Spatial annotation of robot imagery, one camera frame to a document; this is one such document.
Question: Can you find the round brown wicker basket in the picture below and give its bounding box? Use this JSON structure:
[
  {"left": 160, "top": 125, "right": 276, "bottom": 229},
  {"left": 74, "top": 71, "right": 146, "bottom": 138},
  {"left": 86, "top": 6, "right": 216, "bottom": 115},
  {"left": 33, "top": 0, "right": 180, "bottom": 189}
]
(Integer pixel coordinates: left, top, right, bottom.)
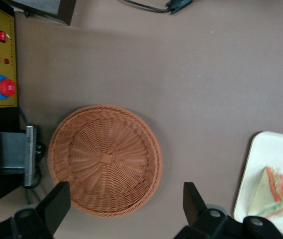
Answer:
[{"left": 48, "top": 104, "right": 162, "bottom": 218}]

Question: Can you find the beige plastic tray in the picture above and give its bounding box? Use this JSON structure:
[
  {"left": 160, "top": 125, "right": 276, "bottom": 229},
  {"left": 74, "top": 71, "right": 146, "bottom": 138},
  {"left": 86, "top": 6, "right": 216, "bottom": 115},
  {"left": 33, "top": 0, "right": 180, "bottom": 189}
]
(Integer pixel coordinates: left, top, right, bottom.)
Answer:
[{"left": 233, "top": 131, "right": 283, "bottom": 239}]

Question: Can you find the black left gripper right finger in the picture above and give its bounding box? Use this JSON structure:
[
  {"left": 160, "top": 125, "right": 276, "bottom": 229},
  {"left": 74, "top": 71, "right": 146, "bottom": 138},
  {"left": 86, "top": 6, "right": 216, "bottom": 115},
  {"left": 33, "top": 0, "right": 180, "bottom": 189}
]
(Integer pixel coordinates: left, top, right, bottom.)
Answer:
[{"left": 173, "top": 182, "right": 229, "bottom": 239}]

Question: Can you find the black sealing machine yellow panel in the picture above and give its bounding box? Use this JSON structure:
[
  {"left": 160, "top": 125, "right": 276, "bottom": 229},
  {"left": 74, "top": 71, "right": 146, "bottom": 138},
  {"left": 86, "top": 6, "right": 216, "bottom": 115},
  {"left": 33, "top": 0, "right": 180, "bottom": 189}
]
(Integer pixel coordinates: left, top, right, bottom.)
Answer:
[{"left": 0, "top": 0, "right": 42, "bottom": 207}]

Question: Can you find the black cable with connector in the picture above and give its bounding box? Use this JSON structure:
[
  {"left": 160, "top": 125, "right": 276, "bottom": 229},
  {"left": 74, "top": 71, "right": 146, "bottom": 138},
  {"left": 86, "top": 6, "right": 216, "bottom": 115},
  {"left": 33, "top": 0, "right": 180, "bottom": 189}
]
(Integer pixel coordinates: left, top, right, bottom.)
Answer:
[{"left": 120, "top": 0, "right": 194, "bottom": 15}]

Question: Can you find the triangle sandwich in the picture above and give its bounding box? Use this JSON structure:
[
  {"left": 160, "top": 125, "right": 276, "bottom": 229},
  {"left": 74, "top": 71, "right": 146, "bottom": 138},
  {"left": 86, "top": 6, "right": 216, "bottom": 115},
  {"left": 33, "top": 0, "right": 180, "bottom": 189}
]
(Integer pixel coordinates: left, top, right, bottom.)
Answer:
[{"left": 247, "top": 166, "right": 283, "bottom": 220}]

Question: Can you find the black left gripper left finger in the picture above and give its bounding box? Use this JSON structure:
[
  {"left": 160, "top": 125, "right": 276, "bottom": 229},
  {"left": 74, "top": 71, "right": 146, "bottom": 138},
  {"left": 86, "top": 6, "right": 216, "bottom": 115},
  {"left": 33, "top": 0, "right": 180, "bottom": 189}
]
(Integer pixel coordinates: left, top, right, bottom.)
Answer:
[{"left": 11, "top": 181, "right": 72, "bottom": 239}]

